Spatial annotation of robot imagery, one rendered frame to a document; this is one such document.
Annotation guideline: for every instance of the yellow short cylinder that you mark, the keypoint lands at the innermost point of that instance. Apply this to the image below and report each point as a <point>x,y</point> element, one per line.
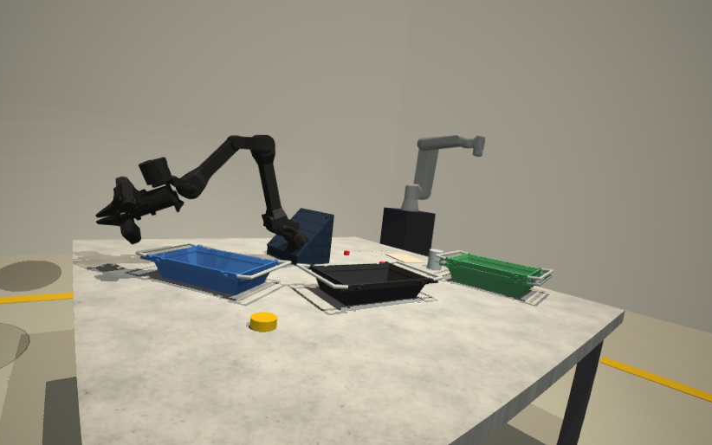
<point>263,322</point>

